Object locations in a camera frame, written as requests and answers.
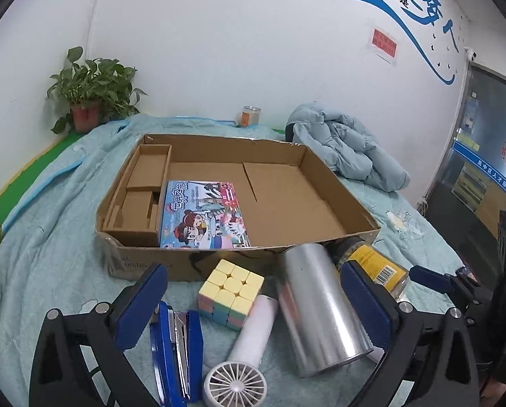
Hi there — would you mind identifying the light blue blanket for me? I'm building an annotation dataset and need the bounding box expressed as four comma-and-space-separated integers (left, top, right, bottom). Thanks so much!
0, 114, 463, 406

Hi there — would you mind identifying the white handheld fan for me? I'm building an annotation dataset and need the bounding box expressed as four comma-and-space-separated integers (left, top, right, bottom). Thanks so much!
203, 295, 279, 407

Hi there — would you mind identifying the blue stapler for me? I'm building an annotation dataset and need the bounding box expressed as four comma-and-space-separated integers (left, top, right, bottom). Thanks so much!
149, 302, 204, 406

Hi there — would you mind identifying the colourful children's book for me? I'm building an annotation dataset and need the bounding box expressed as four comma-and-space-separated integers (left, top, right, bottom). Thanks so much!
160, 180, 251, 251

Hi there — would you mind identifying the red wall notice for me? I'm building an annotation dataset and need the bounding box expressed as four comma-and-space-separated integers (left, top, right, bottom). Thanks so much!
367, 26, 398, 66

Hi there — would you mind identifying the potted green plant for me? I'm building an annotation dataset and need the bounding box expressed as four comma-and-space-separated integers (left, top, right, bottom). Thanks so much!
47, 46, 147, 135

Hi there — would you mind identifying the glass door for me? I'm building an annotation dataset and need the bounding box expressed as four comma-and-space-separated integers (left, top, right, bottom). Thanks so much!
426, 64, 506, 277

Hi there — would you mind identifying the yellow label jar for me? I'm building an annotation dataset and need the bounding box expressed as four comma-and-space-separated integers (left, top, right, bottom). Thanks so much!
335, 236, 409, 299

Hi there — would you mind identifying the brown cardboard box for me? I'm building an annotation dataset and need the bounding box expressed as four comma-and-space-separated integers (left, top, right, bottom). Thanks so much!
95, 134, 380, 281

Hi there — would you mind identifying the pastel rubik's cube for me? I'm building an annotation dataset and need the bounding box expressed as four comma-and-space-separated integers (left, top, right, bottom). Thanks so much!
197, 259, 265, 331

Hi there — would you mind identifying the light blue padded jacket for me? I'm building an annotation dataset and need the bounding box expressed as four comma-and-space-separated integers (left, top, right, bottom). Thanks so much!
285, 102, 410, 192

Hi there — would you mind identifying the small orange label jar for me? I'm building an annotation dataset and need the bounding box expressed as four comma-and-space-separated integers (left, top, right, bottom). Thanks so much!
240, 106, 261, 127

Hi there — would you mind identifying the silver metal can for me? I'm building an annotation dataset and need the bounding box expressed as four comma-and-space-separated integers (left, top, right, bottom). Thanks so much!
276, 244, 373, 377

